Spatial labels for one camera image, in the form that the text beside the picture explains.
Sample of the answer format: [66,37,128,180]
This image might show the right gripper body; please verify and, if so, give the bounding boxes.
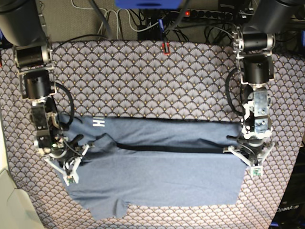
[34,128,71,158]

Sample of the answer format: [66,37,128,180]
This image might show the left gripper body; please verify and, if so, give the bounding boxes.
[238,129,273,157]

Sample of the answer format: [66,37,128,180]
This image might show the blue T-shirt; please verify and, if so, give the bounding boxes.
[64,117,246,220]

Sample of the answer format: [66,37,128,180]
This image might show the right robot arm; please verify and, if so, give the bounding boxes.
[0,0,82,161]

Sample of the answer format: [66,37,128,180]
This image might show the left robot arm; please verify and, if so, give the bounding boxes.
[228,0,305,164]

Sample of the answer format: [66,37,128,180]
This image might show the black OpenArm base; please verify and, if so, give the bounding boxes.
[269,146,305,229]

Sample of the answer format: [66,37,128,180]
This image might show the fan-patterned tablecloth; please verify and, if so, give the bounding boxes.
[0,41,305,229]

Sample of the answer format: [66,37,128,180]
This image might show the red and black clamp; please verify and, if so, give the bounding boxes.
[162,42,170,55]

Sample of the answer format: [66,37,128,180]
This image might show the black power strip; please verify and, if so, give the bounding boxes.
[184,9,233,21]

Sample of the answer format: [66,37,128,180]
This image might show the blue box at top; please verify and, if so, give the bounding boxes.
[115,0,182,9]

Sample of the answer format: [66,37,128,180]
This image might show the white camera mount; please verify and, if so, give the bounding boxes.
[223,142,276,178]
[43,144,91,186]

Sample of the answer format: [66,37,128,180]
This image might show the white cable bundle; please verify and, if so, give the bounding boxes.
[71,0,160,40]

